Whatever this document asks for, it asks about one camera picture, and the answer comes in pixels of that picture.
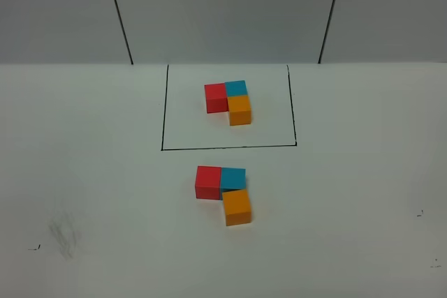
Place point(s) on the template orange cube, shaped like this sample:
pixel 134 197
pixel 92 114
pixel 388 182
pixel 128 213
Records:
pixel 239 110

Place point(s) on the template red cube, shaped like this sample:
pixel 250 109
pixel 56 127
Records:
pixel 216 98

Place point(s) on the template blue cube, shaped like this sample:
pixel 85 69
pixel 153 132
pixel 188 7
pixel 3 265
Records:
pixel 236 88

